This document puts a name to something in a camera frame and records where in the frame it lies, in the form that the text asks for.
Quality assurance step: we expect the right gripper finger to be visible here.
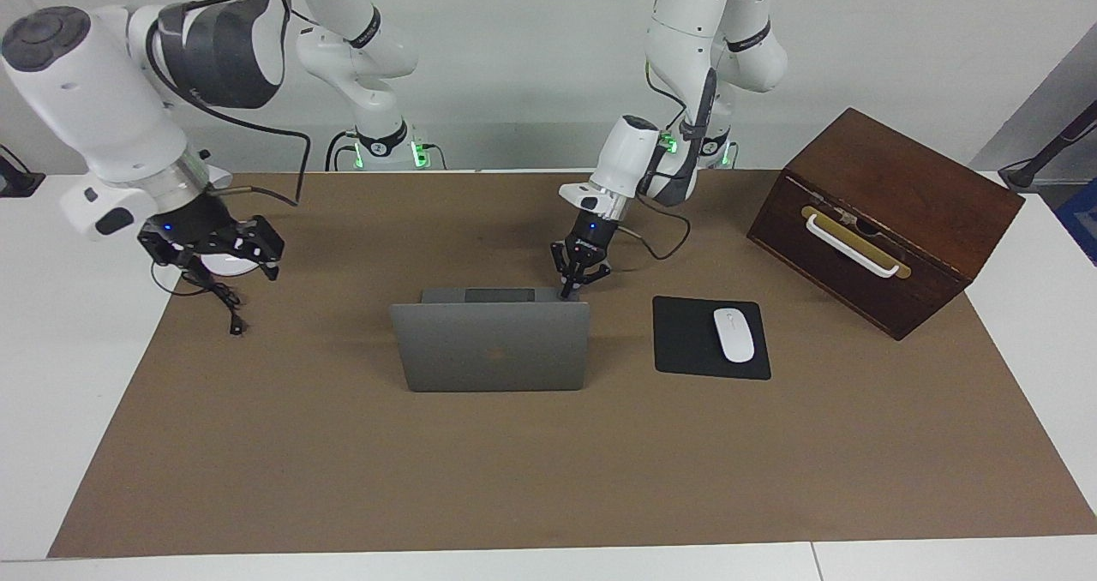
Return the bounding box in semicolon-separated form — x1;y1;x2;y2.
240;217;285;282
153;251;211;289

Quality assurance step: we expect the silver grey laptop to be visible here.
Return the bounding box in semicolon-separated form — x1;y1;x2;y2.
390;287;591;393

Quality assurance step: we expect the white desk lamp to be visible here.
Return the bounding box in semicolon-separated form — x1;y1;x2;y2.
197;165;267;279

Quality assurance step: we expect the black mouse pad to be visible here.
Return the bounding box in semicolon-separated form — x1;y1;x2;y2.
652;296;772;381

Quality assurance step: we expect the white computer mouse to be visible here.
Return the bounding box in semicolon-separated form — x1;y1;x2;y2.
713;308;756;364

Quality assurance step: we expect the small black stand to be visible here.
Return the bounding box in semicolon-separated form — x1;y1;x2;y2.
0;144;45;198

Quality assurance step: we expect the brown table mat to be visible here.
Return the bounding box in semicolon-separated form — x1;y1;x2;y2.
47;170;1097;559

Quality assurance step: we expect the dark brown wooden box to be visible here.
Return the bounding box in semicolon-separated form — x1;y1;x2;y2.
746;107;1026;342

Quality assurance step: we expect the long black stand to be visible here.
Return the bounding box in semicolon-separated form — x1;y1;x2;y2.
998;99;1097;192

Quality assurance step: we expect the blue box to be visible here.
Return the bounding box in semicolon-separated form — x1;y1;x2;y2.
1056;178;1097;267

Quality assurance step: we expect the black lamp power cable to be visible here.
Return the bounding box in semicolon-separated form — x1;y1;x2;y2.
151;260;247;337

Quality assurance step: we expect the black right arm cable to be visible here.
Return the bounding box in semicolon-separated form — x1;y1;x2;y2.
144;0;312;207

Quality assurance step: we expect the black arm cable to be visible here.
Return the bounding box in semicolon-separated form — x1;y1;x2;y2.
617;58;716;262
144;0;312;207

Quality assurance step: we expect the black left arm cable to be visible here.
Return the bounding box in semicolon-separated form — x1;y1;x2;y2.
617;58;716;262

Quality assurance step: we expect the black right base cable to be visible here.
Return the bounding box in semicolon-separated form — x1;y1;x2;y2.
326;129;357;172

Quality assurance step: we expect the brass box handle plate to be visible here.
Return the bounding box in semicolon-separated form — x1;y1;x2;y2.
800;206;912;280

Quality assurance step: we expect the white box handle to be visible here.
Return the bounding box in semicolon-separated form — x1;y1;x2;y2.
806;213;902;279

